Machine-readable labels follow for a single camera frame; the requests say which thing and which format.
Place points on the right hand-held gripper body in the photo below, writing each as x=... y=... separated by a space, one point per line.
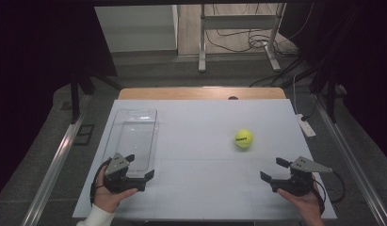
x=299 y=183

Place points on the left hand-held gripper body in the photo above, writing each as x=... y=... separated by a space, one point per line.
x=117 y=164

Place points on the clear plastic container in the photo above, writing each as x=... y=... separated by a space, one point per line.
x=136 y=138

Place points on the yellow tennis ball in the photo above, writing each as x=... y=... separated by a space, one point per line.
x=243 y=138

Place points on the person's right hand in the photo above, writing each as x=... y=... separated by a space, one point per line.
x=307 y=207

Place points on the person's left hand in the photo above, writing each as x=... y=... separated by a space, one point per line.
x=106 y=199

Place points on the white power strip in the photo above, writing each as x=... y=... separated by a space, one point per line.
x=306 y=127

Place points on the black floor plate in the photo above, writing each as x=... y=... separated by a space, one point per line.
x=84 y=134

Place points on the black metal stand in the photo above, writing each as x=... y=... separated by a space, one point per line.
x=330 y=97
x=75 y=100

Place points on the wooden table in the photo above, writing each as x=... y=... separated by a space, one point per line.
x=181 y=93

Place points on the black curtain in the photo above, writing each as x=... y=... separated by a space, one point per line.
x=31 y=62
x=363 y=62

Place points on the white cabinet panel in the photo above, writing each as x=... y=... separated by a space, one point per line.
x=134 y=28

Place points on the aluminium rail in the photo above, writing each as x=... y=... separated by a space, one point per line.
x=348 y=144
x=61 y=150

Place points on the white metal stand frame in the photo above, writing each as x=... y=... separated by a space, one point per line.
x=238 y=22

